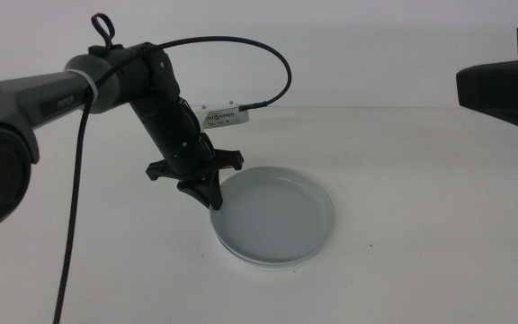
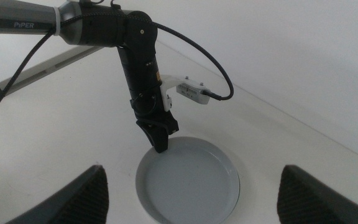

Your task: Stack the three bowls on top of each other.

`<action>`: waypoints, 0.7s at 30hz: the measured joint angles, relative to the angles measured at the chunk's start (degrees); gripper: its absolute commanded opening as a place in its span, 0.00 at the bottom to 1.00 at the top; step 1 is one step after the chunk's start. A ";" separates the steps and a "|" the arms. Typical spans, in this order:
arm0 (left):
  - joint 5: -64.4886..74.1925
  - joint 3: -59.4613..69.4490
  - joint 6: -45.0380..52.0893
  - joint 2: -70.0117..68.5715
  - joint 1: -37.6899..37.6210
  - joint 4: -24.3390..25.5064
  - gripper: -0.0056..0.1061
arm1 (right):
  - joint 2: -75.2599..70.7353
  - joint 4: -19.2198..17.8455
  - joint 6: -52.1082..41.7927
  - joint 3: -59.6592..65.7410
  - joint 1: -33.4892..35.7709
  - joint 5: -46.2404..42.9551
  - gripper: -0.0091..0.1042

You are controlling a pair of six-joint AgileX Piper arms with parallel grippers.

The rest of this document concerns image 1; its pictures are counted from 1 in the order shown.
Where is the light grey shallow bowl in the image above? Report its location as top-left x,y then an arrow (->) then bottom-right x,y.
209,166 -> 335,266

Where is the pale green shallow bowl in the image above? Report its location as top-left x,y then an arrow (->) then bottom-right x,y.
220,240 -> 330,268

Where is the white zip tie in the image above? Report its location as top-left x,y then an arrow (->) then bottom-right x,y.
67,68 -> 100,104

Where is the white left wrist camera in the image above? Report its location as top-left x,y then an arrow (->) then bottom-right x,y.
195,103 -> 250,131

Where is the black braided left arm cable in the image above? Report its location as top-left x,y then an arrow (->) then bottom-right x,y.
52,12 -> 293,324

